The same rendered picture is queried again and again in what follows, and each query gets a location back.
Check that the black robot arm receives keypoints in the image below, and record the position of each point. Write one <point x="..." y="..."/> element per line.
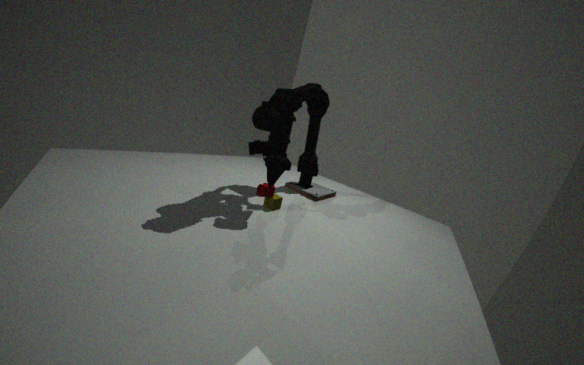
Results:
<point x="277" y="115"/>

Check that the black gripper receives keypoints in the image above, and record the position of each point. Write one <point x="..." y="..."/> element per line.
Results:
<point x="277" y="162"/>

